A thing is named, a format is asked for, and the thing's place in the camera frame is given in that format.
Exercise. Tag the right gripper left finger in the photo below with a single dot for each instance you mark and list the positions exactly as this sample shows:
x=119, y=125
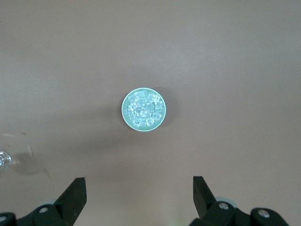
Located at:
x=70, y=200

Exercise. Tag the clear wine glass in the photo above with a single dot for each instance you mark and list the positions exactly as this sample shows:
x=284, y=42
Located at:
x=3, y=160

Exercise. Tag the clear ice cube pile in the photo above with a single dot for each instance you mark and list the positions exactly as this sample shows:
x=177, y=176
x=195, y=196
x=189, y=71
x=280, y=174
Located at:
x=143, y=110

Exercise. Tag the green round bowl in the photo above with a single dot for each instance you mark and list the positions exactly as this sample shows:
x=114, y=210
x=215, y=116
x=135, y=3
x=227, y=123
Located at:
x=124, y=110

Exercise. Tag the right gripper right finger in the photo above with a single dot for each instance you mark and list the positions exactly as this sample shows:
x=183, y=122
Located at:
x=204, y=202

